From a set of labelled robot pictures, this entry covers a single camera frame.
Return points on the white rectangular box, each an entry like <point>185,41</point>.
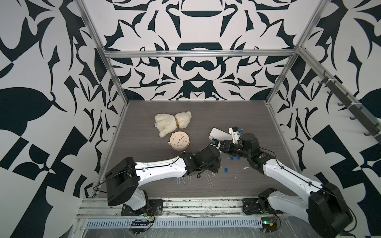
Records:
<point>219,135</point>

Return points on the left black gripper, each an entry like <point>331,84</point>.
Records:
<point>215,168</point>

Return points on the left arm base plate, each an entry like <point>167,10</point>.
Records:
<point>153,207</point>

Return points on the left electronics board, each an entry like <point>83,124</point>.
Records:
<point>140,226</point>

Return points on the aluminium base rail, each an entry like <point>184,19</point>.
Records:
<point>183,207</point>

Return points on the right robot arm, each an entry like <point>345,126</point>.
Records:
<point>320,205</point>

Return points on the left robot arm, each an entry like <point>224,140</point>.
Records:
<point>123,182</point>

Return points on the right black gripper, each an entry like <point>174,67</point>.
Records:
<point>227,145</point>

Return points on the pink round alarm clock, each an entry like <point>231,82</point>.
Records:
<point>179,141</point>

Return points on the right electronics board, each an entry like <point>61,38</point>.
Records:
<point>271,224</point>

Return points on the wall hook rack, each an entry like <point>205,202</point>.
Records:
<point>348,101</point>

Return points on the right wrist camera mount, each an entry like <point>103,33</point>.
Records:
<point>236,134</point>

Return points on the electronics board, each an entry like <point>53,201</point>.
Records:
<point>140,226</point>
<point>271,224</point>

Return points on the cream plush dog toy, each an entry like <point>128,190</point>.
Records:
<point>167,123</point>

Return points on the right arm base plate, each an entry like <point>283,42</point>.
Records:
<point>258,206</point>

